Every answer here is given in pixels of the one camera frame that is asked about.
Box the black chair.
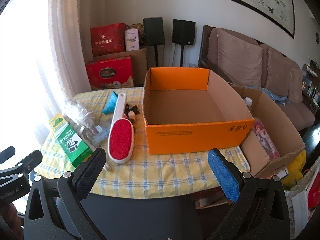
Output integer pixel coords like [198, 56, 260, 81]
[80, 192, 200, 240]

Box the black cable bundle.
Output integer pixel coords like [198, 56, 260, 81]
[124, 103, 140, 114]

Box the green toothpaste box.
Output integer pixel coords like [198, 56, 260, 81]
[48, 112, 94, 168]

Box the small beige sofa cushion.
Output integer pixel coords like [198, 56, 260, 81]
[287, 67, 304, 103]

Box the beige bottle black cross base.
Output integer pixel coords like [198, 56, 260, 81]
[125, 110, 138, 130]

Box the yellow soft bag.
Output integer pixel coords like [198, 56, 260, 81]
[284, 150, 307, 188]

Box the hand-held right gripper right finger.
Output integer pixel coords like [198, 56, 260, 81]
[207, 149, 292, 240]

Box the clear bottle pink cap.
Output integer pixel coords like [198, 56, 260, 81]
[80, 124, 112, 145]

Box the clear bottle white cap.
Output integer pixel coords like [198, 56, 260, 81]
[243, 97, 253, 113]

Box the blue cloth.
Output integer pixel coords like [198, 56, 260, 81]
[260, 87, 290, 107]

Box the large closed cardboard box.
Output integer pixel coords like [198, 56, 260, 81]
[94, 47, 148, 88]

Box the cluttered side shelf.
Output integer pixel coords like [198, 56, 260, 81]
[301, 60, 320, 113]

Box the white bag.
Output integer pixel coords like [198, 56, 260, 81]
[285, 170, 320, 233]

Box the orange cardboard box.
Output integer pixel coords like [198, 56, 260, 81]
[142, 67, 255, 155]

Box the white feather duster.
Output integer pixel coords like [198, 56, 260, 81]
[61, 100, 97, 130]

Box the large beige sofa cushion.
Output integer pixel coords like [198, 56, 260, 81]
[260, 44, 302, 100]
[216, 29, 263, 88]

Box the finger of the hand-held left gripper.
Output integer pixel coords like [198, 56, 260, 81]
[0, 146, 16, 165]
[0, 149, 43, 180]

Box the black speaker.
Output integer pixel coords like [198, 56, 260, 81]
[143, 17, 165, 47]
[172, 19, 196, 45]

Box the gold wrapped gift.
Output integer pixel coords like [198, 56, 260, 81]
[129, 23, 145, 47]

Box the open brown cardboard box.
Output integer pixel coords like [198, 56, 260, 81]
[231, 85, 307, 178]

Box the white tissue pack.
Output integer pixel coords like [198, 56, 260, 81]
[124, 29, 140, 52]

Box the red packet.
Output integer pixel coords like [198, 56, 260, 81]
[308, 182, 320, 208]

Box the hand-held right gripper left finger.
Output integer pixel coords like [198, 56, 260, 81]
[24, 147, 107, 240]

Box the pink printed packet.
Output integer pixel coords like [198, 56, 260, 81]
[251, 120, 280, 159]

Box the red gift box upper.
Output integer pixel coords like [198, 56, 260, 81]
[90, 23, 127, 57]

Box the brown sofa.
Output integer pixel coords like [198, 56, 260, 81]
[199, 25, 316, 132]

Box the red lint brush white handle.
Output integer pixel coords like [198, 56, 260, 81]
[107, 92, 137, 165]

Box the red chocolate gift box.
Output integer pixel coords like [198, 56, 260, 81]
[86, 56, 134, 90]

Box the blue silicone funnel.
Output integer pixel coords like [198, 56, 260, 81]
[102, 92, 120, 115]

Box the white sheer curtain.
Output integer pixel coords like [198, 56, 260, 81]
[0, 0, 83, 155]

